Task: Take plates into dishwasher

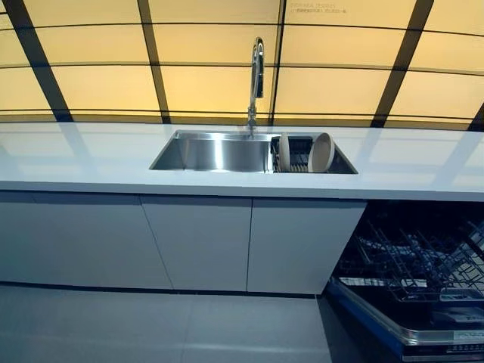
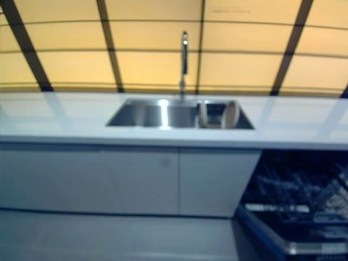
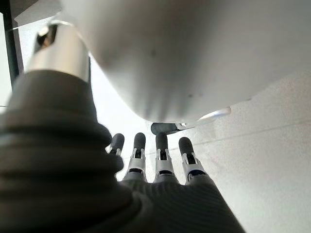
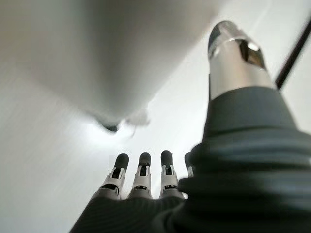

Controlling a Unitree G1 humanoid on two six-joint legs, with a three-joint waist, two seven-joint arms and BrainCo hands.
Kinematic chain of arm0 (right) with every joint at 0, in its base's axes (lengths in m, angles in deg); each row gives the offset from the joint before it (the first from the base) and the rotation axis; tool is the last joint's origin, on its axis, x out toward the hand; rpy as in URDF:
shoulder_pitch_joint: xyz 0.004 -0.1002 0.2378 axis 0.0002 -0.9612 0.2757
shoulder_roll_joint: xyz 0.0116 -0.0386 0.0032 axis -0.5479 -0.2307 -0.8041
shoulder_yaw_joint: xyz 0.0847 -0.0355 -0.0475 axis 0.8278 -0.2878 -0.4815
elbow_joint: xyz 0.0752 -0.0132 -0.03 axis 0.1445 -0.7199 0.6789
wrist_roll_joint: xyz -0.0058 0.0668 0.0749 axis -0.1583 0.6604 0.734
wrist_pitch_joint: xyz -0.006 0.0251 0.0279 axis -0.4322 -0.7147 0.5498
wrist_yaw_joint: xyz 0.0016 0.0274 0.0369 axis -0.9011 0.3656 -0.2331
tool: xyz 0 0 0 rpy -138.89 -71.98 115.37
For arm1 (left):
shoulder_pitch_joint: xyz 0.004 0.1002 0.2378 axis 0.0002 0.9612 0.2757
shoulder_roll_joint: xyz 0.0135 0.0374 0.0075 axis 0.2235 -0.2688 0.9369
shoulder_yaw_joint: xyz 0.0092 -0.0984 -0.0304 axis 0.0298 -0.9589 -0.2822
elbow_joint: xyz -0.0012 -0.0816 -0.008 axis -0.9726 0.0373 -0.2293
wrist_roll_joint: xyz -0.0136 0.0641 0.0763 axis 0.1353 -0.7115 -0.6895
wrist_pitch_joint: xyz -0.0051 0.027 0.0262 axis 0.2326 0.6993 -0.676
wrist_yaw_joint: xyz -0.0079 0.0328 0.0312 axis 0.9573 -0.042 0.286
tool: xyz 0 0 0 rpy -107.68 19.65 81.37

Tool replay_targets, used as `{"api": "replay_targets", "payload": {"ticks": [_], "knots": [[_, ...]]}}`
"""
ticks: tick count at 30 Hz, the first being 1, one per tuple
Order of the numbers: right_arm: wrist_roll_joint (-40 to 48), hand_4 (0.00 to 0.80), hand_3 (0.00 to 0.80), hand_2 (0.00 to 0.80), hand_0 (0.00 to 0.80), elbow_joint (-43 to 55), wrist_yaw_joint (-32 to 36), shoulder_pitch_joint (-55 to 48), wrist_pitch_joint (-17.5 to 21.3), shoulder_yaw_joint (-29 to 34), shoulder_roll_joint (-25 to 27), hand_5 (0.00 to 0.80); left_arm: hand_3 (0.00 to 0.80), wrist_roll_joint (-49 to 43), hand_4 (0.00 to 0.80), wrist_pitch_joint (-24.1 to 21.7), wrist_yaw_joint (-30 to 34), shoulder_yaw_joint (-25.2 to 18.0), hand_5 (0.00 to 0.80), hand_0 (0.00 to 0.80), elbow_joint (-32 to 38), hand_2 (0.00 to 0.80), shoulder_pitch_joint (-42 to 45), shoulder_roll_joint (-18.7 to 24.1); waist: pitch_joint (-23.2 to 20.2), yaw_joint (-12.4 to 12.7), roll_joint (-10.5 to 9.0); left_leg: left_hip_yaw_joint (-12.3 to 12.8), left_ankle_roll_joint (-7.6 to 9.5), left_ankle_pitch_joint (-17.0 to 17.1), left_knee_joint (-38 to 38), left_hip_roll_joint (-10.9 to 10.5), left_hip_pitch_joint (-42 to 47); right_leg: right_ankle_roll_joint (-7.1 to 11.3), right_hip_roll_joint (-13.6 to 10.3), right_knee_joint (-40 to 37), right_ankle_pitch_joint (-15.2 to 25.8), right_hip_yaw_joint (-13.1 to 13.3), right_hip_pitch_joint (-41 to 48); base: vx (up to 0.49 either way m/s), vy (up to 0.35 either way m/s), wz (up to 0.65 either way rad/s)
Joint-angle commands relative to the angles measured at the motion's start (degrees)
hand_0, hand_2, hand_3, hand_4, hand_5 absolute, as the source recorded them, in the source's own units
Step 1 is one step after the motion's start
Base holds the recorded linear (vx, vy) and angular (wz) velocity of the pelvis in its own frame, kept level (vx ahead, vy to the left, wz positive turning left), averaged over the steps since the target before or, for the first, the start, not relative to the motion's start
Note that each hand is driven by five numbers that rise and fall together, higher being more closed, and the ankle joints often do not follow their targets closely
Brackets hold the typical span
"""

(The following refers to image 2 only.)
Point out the chrome kitchen faucet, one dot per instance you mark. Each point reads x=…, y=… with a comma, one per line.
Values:
x=183, y=62

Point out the dishwasher rack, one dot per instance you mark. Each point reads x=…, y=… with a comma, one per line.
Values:
x=296, y=187

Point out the large beige plate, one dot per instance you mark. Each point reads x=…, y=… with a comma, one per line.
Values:
x=231, y=114

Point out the open dishwasher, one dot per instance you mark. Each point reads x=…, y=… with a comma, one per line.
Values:
x=299, y=201

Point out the dishwasher door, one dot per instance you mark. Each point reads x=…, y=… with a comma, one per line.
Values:
x=293, y=239

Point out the stainless steel kitchen sink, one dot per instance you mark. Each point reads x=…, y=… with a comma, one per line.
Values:
x=152, y=114

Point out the small beige plate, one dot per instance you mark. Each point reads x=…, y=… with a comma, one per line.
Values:
x=202, y=113

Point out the white cabinet door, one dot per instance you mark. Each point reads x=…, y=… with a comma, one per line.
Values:
x=89, y=176
x=212, y=179

